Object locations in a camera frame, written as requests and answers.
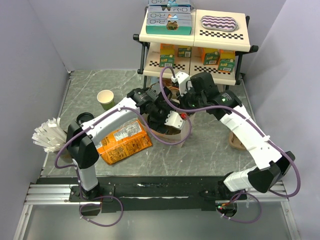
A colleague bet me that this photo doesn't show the purple striped sleep mask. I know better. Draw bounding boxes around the purple striped sleep mask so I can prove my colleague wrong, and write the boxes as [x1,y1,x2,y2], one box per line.
[200,15,239,33]

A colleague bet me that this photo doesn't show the orange green snack box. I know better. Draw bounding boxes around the orange green snack box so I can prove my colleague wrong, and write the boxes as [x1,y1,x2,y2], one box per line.
[177,45,192,58]
[217,49,236,73]
[198,47,220,66]
[159,43,175,68]

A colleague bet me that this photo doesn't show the brown cardboard cup carrier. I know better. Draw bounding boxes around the brown cardboard cup carrier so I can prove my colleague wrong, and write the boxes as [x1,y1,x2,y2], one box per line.
[228,131,247,151]

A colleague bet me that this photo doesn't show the black plastic cup lid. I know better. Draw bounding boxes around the black plastic cup lid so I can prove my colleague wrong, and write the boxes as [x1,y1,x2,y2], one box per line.
[76,112,95,125]

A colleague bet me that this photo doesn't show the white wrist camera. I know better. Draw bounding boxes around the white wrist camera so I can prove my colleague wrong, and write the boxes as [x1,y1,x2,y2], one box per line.
[164,110,186,131]
[171,71,192,97]

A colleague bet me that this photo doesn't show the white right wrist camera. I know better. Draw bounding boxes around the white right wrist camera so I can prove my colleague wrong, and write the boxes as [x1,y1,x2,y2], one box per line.
[171,71,192,97]

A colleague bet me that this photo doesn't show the green paper coffee cup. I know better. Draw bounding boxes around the green paper coffee cup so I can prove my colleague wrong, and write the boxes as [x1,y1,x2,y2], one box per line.
[96,90,115,111]

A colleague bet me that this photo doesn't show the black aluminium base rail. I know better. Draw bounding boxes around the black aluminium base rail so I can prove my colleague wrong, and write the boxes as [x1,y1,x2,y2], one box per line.
[24,176,284,217]

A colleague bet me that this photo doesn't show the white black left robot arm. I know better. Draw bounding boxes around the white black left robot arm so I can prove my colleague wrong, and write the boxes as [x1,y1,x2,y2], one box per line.
[66,88,173,201]

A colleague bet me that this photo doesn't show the orange chips bag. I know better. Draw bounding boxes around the orange chips bag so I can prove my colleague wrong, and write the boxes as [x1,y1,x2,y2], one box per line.
[96,120,153,165]

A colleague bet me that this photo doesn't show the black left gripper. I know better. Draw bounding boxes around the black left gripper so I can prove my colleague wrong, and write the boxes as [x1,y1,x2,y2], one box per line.
[148,101,180,135]

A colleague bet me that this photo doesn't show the white Cream Bear paper bag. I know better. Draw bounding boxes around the white Cream Bear paper bag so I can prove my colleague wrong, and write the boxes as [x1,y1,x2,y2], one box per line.
[144,111,196,148]

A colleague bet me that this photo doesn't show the cream black three-tier shelf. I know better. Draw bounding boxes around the cream black three-tier shelf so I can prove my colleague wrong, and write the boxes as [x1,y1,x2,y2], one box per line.
[133,9,259,90]

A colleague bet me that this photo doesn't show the white paper straws bundle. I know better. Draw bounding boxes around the white paper straws bundle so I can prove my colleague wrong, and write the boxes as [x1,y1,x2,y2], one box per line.
[31,117,67,153]

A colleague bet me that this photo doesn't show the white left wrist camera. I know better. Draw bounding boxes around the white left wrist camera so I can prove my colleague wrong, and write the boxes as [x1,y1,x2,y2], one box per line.
[164,110,186,131]

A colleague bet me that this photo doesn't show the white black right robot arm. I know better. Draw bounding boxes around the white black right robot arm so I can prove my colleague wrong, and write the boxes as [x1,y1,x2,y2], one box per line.
[175,71,295,199]

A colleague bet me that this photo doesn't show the teal R&O box stack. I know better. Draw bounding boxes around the teal R&O box stack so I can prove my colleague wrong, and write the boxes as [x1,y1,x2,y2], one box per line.
[145,0,194,36]

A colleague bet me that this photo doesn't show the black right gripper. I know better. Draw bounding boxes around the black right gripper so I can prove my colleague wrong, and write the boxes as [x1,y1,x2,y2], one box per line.
[176,84,206,117]

